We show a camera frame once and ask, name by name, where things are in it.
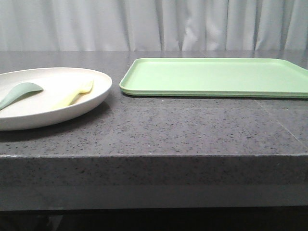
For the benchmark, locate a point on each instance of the light green serving tray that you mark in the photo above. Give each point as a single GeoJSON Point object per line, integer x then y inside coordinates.
{"type": "Point", "coordinates": [216, 77]}

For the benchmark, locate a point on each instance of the pale yellow plastic fork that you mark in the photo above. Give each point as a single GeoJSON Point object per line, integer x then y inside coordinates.
{"type": "Point", "coordinates": [82, 88]}

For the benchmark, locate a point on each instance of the sage green spoon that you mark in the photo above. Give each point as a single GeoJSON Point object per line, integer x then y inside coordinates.
{"type": "Point", "coordinates": [17, 92]}

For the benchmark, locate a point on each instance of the white pleated curtain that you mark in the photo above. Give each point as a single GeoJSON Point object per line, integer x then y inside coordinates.
{"type": "Point", "coordinates": [153, 25]}

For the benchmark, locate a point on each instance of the white round plate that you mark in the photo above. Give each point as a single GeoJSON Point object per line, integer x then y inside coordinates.
{"type": "Point", "coordinates": [37, 110]}

